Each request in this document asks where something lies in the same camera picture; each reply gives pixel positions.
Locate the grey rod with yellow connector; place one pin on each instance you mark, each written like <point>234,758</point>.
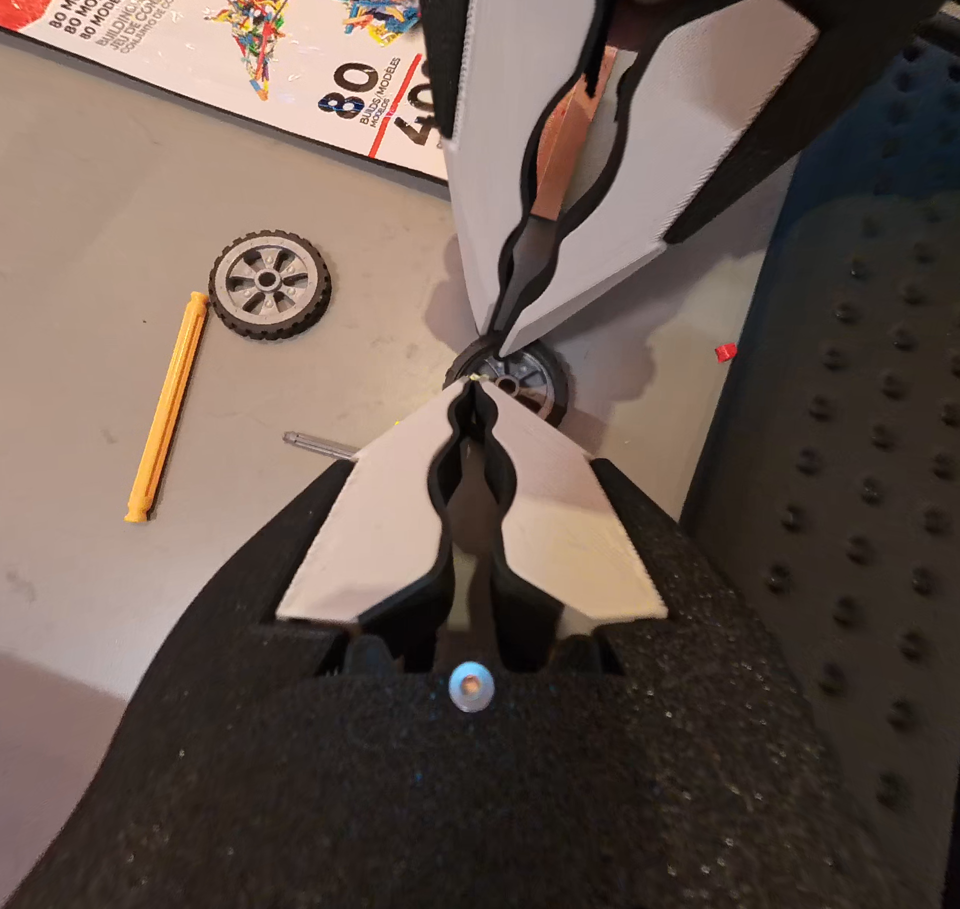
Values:
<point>315,444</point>

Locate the long orange rod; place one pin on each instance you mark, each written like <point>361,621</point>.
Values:
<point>167,406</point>

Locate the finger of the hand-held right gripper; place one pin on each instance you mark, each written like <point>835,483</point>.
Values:
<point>495,99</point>
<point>675,136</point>

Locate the small red building piece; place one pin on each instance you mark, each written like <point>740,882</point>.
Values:
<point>726,352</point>

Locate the black perforated pad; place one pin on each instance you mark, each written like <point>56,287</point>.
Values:
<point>825,474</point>

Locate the grey toy wheel black tire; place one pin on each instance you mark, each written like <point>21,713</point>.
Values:
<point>536,388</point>
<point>226,286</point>

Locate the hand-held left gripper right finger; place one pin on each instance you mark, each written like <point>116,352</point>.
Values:
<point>577,541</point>

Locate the K'nex building set booklet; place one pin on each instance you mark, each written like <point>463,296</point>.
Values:
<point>150,24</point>

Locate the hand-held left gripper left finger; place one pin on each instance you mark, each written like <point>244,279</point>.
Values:
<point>360,541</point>

